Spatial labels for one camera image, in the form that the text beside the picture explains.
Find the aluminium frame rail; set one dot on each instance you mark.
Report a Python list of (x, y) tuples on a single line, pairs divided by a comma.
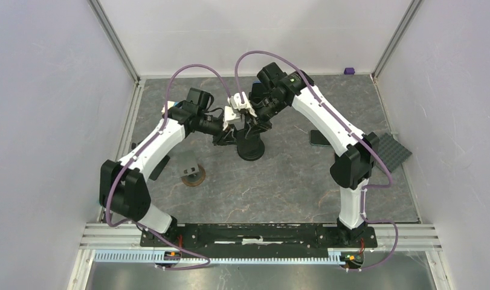
[(398, 34), (129, 120)]

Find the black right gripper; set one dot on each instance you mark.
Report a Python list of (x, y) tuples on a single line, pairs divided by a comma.
[(260, 125)]

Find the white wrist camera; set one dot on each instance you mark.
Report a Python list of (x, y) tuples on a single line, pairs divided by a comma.
[(240, 104), (230, 114)]

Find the grey stand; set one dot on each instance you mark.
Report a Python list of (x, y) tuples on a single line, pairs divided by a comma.
[(191, 172)]

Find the white blue toy block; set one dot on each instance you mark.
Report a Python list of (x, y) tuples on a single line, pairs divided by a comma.
[(165, 108)]

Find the purple toy block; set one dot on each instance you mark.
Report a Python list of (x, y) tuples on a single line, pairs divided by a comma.
[(349, 71)]

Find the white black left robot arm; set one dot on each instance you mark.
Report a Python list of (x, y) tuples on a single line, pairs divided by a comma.
[(123, 183)]

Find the black phone under blue phone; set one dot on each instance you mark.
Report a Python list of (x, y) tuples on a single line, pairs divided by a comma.
[(316, 138)]

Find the blue edged black phone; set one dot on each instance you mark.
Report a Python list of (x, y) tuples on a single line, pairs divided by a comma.
[(257, 89)]

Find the aluminium frame rail left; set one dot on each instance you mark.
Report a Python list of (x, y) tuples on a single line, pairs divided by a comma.
[(129, 120)]

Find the black folding phone stand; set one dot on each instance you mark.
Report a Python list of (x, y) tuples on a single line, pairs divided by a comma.
[(159, 168)]

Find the grey lego baseplate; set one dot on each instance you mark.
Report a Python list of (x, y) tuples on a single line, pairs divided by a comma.
[(392, 153)]

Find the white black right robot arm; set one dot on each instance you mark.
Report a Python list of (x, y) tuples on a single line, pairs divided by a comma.
[(353, 162)]

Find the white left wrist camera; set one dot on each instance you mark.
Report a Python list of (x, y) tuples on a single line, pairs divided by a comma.
[(230, 114)]

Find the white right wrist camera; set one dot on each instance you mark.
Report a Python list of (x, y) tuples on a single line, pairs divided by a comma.
[(240, 104)]

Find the aluminium frame rail right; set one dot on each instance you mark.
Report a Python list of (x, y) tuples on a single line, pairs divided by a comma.
[(398, 34)]

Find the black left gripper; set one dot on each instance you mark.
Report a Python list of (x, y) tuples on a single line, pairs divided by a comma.
[(228, 137)]

